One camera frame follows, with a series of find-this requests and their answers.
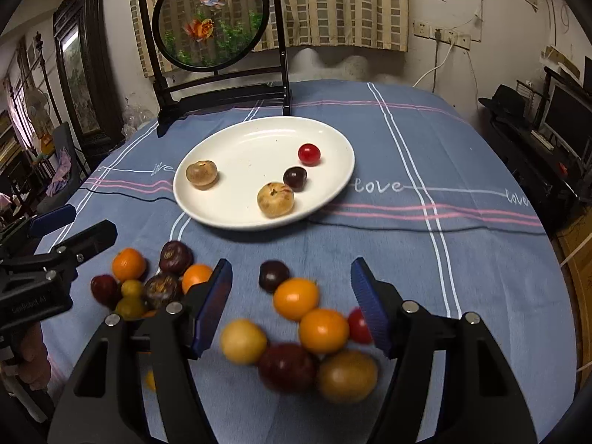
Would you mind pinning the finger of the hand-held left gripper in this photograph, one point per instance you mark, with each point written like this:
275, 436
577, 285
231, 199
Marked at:
53, 220
90, 240

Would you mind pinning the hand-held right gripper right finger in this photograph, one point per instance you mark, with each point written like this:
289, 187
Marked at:
370, 305

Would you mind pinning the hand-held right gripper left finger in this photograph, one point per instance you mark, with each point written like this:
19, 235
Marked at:
210, 307

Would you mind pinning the red cherry tomato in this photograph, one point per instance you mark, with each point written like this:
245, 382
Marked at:
309, 154
357, 326

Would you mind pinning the orange mandarin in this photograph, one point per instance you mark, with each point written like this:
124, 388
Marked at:
194, 277
129, 264

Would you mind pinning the pale yellow plum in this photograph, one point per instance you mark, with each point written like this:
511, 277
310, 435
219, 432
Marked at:
243, 341

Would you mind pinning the dark red plum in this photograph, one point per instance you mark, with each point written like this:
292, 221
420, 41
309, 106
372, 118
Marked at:
103, 289
287, 367

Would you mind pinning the dark purple mangosteen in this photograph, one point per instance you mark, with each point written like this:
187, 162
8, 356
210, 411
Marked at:
161, 290
176, 257

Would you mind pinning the small orange kumquat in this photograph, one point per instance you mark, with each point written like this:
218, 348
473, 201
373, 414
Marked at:
296, 298
323, 330

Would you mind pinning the small olive green plum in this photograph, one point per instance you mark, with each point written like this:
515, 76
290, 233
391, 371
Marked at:
132, 288

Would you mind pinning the small dark purple plum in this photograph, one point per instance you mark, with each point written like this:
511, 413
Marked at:
295, 178
274, 275

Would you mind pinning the tan brown longan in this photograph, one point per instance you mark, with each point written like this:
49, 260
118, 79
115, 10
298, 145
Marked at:
275, 200
202, 174
347, 376

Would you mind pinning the white oval plate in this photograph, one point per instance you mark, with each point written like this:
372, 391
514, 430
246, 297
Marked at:
249, 148

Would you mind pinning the person's left hand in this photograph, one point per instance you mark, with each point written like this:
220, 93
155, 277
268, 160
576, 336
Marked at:
34, 356

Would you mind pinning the purple cloth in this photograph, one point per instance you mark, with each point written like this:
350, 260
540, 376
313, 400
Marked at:
60, 171

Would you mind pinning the dark chair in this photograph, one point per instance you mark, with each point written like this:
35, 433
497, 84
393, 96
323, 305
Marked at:
59, 138

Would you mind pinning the blue striped tablecloth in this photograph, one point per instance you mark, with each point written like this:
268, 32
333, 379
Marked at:
462, 259

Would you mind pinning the white standing fan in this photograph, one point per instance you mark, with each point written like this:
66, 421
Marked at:
37, 106

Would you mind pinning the clear plastic bag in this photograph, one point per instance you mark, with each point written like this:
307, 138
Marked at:
138, 113

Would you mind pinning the dark wooden framed painting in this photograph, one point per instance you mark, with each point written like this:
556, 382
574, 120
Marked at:
76, 78

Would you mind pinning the black equipment rack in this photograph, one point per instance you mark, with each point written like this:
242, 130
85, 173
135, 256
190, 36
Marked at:
522, 157

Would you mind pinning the black hat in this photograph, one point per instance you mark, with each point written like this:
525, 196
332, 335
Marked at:
506, 101

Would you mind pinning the round goldfish screen black stand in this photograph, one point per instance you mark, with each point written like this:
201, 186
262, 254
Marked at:
210, 18

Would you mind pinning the black computer monitor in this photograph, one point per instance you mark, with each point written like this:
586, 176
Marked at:
569, 115

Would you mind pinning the beige checked curtain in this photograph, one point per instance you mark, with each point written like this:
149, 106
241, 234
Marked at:
333, 4

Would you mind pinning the wooden strips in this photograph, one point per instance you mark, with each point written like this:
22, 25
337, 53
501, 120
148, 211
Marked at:
562, 60

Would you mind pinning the white wall socket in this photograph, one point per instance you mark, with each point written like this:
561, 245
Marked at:
420, 28

